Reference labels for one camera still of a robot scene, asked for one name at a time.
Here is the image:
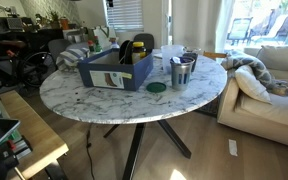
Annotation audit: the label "clear plastic cup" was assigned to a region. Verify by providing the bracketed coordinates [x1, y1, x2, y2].
[160, 44, 186, 75]

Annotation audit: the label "metal cup with blue stripes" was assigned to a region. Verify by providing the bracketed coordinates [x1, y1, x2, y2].
[169, 55, 196, 92]

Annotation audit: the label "green round lid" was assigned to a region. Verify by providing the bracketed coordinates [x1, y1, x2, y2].
[145, 81, 168, 94]

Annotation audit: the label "blue cardboard shoe box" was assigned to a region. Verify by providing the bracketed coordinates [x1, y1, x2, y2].
[77, 48, 154, 92]

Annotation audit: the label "jar with yellow lid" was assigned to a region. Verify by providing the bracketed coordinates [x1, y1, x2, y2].
[131, 41, 148, 64]

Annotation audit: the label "blue white crumpled wrapper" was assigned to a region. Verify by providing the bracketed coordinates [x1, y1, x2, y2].
[171, 55, 193, 65]

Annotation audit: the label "white plastic bottle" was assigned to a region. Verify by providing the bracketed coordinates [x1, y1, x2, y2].
[109, 37, 121, 51]

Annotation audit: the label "black table base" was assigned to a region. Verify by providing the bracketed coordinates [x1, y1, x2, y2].
[103, 119, 193, 180]

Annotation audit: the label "dark metal can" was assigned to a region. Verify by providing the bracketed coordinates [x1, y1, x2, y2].
[183, 50, 199, 73]

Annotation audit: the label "green glass bottle red cap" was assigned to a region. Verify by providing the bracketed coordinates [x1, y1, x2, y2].
[93, 35, 104, 54]

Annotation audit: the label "brown hot sauce bottle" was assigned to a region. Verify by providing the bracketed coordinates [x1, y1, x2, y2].
[87, 39, 96, 56]

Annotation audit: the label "dark patterned rug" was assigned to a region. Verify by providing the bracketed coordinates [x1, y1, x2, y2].
[195, 94, 222, 118]

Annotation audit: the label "white window blinds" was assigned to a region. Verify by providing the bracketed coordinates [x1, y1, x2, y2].
[105, 0, 144, 32]

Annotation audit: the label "wooden chair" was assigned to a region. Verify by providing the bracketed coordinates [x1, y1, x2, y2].
[202, 50, 228, 60]

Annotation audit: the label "striped kitchen towel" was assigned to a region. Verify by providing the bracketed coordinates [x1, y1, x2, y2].
[55, 47, 91, 73]

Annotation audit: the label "beige curtain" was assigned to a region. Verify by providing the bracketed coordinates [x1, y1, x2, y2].
[172, 0, 235, 54]

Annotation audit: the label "grey upholstered chair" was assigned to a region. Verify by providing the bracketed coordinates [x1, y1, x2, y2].
[47, 38, 90, 64]

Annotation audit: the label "orange jar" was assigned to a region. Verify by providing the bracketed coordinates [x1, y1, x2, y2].
[59, 16, 70, 31]

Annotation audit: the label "white paper slip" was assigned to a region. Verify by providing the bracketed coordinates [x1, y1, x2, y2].
[228, 138, 239, 157]

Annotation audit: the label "plain white pillow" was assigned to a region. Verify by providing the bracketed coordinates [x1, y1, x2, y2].
[234, 64, 272, 104]

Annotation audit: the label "grey white patterned pillow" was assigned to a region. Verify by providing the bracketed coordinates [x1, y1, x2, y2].
[221, 49, 278, 93]

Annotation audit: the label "black sideboard cabinet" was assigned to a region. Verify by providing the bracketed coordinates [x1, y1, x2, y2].
[17, 28, 65, 54]

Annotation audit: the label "dark outdoor chair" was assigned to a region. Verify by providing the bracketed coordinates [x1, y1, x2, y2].
[226, 17, 254, 46]

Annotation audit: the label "green potted plant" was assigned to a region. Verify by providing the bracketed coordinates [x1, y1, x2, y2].
[35, 10, 62, 29]

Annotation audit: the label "light wooden bench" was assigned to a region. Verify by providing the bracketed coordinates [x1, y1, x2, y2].
[0, 89, 70, 180]

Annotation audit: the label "cream sofa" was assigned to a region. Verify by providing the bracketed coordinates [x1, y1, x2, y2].
[216, 44, 288, 152]

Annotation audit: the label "bicycle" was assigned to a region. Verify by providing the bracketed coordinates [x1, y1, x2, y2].
[0, 39, 58, 90]

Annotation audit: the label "outdoor lounger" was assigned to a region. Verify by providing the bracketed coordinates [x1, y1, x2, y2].
[250, 14, 288, 44]

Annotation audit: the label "grey metal equipment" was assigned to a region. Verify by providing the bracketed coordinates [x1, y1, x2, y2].
[0, 0, 26, 34]

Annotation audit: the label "white bag green handles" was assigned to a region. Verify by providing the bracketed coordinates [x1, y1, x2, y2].
[87, 25, 118, 43]

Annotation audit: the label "thin black floor cable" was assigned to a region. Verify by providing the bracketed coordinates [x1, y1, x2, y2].
[84, 128, 97, 180]

